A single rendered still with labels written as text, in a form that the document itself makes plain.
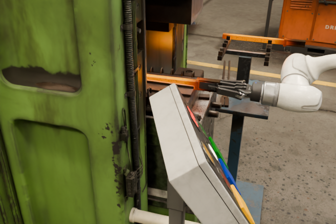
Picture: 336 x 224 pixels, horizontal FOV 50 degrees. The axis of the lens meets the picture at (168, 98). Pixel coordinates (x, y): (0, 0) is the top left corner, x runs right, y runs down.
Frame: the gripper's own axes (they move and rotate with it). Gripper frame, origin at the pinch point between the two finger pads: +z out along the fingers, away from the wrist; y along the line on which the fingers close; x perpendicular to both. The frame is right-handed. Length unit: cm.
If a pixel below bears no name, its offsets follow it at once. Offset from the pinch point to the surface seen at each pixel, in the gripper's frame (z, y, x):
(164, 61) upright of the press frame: 24.7, 22.7, -2.5
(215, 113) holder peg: -3.8, 0.1, -12.2
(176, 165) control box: -6, -73, 17
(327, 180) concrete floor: -74, 85, -99
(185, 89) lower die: 8.0, -4.4, -1.4
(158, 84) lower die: 19.4, -2.8, -1.6
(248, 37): -11, 56, 3
